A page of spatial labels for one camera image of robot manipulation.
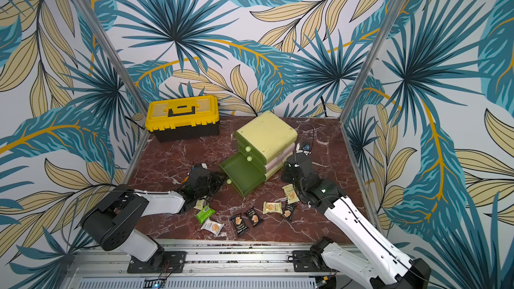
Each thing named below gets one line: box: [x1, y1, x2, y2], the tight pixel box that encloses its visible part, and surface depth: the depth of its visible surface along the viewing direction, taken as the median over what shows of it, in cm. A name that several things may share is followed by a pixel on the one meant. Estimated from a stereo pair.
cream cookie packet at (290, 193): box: [281, 183, 300, 205], surface depth 92 cm
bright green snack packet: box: [194, 205, 217, 225], surface depth 85 cm
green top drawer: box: [235, 131, 267, 166], surface depth 85 cm
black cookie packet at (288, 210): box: [281, 203, 298, 223], surface depth 87 cm
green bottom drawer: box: [219, 151, 267, 197], surface depth 92 cm
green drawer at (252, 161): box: [237, 149, 268, 174], surface depth 90 cm
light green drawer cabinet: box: [219, 111, 298, 197], surface depth 88 cm
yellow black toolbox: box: [145, 95, 220, 143], surface depth 101 cm
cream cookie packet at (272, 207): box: [262, 200, 283, 215], surface depth 87 cm
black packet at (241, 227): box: [228, 213, 250, 237], surface depth 83 cm
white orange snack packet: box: [200, 218, 225, 237], surface depth 82 cm
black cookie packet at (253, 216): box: [244, 206, 264, 228], surface depth 85 cm
